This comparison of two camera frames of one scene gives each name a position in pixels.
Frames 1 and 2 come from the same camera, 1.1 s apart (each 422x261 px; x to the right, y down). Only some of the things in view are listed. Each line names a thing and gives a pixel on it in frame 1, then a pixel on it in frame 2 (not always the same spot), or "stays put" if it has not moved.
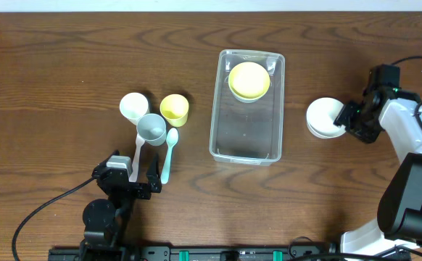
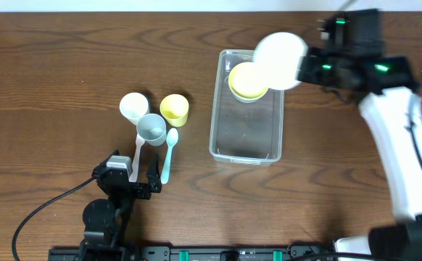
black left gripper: x=143 y=193 stays put
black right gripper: x=344 y=117 → x=309 y=65
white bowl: x=320 y=115 → x=278 y=57
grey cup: x=152 y=128 stays put
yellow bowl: x=249 y=80 stays put
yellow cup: x=174 y=109 stays put
